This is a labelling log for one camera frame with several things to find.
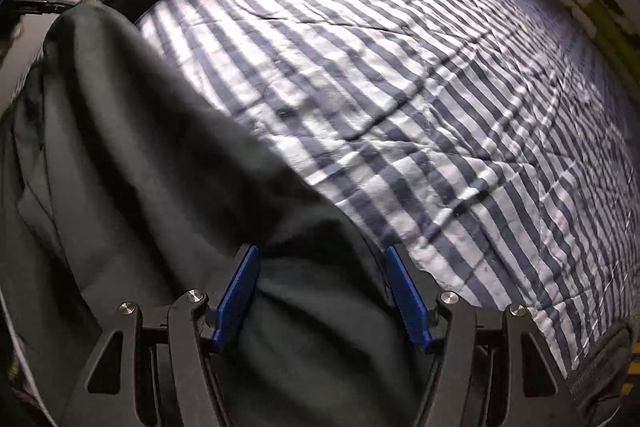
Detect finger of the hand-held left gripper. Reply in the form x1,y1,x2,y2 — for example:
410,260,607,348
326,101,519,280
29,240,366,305
10,0,76,16

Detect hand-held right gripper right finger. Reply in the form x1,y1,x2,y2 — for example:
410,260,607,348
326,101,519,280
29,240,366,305
384,244,583,427

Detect striped blanket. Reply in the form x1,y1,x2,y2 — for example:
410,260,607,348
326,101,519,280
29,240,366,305
135,0,640,378

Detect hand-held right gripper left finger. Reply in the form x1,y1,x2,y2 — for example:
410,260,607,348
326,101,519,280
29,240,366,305
65,245,261,427

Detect dark grey garment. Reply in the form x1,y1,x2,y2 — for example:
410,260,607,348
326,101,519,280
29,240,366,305
0,0,441,427

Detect grey padded strap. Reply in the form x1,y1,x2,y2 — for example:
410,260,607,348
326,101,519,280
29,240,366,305
565,321,636,415

